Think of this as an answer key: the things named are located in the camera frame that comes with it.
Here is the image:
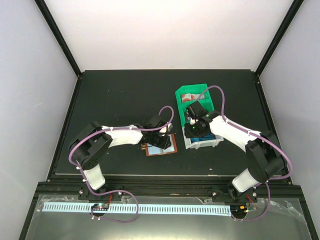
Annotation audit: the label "white slotted cable duct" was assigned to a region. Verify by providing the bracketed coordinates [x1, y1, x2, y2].
[42, 202, 232, 217]

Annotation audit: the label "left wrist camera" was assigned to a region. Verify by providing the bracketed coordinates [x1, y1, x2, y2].
[159, 123, 173, 134]

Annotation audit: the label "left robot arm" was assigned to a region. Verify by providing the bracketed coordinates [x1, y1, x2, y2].
[68, 115, 173, 200]

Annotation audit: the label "right black frame post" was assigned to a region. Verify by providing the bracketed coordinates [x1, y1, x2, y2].
[254, 0, 306, 76]

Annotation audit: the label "right circuit board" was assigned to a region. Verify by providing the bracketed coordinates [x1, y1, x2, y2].
[234, 205, 257, 214]

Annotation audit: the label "green bin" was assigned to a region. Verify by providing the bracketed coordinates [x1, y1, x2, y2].
[178, 99, 215, 127]
[175, 83, 208, 108]

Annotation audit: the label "white bin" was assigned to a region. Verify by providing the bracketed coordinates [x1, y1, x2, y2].
[182, 128, 224, 150]

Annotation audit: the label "green upper bin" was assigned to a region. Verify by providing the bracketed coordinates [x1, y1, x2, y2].
[175, 83, 208, 108]

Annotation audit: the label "red white cards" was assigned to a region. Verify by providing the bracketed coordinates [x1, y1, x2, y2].
[181, 93, 203, 104]

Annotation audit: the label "blue credit card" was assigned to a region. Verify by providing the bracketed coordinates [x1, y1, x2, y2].
[190, 134, 216, 143]

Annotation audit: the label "green middle bin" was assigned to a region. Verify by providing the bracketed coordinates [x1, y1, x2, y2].
[178, 99, 215, 127]

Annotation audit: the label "left circuit board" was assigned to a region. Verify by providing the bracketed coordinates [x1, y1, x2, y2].
[91, 203, 110, 211]

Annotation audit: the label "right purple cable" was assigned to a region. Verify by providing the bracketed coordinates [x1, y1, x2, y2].
[194, 85, 294, 181]

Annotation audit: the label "circuit board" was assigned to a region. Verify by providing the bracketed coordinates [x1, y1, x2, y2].
[91, 203, 110, 211]
[234, 205, 257, 214]

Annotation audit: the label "black frame post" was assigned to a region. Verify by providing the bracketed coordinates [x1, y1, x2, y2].
[254, 0, 306, 76]
[33, 0, 83, 79]

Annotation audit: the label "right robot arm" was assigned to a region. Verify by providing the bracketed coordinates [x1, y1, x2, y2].
[184, 101, 291, 202]

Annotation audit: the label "left black frame post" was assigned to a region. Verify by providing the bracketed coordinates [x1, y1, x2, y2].
[33, 0, 83, 79]

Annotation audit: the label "brown leather card holder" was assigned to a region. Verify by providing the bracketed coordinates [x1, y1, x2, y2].
[141, 133, 179, 157]

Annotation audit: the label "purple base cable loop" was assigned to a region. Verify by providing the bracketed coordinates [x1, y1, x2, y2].
[90, 189, 140, 223]

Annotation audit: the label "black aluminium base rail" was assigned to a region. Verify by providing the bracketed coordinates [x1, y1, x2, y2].
[34, 175, 305, 204]

